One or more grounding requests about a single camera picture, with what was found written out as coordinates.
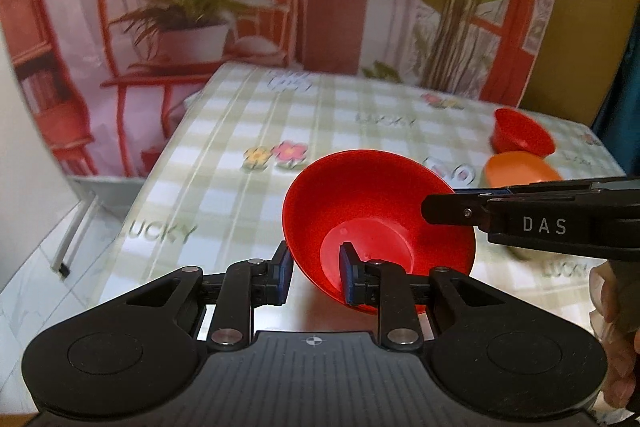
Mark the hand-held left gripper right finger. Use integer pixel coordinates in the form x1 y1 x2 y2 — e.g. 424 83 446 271
339 243 506 353

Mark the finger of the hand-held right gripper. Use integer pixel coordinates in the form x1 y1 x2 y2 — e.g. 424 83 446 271
421 188 511 228

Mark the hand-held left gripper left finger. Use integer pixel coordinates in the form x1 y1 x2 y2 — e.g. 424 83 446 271
125 241 293 353

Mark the red bowl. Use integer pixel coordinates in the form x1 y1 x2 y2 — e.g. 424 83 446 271
281 149 476 315
490 107 557 156

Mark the orange bowl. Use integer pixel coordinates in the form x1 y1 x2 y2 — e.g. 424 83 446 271
481 151 565 188

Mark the person's right hand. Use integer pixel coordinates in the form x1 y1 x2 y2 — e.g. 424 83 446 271
590 263 640 408

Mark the teal curtain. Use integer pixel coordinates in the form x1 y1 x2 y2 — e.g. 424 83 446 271
592 52 640 172

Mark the checked printed tablecloth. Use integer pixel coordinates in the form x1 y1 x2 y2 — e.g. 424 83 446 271
92 62 628 343

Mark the wooden panel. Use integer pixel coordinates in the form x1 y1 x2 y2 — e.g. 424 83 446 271
517 0 640 128

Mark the white stand leg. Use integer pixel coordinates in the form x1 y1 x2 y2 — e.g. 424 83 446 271
50 197 98 278

